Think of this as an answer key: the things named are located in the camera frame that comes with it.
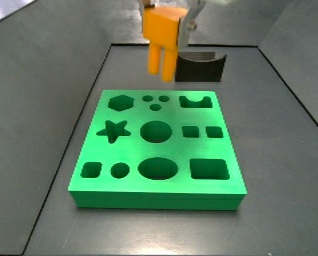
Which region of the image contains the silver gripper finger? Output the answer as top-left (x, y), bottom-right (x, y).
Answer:
top-left (138, 0), bottom-right (155, 12)
top-left (178, 0), bottom-right (206, 49)

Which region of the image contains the orange three prong block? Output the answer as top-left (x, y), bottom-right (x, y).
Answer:
top-left (143, 6), bottom-right (187, 82)

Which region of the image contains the green foam shape board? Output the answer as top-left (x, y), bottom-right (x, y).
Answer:
top-left (68, 90), bottom-right (247, 210)

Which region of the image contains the black curved bracket stand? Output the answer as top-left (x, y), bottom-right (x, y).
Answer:
top-left (175, 52), bottom-right (227, 82)

